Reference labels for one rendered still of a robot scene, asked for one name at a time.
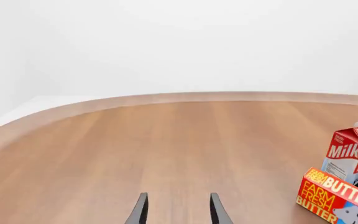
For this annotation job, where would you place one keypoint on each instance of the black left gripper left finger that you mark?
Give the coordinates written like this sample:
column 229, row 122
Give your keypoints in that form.
column 139, row 211

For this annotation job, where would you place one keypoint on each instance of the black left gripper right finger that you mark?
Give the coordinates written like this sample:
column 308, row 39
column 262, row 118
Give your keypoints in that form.
column 217, row 212

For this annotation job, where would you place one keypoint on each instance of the red yellow butter box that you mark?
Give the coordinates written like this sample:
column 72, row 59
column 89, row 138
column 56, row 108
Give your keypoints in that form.
column 334, row 198

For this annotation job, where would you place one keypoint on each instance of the red white milk carton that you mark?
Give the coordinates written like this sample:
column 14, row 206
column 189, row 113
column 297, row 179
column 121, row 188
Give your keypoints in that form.
column 350, row 154

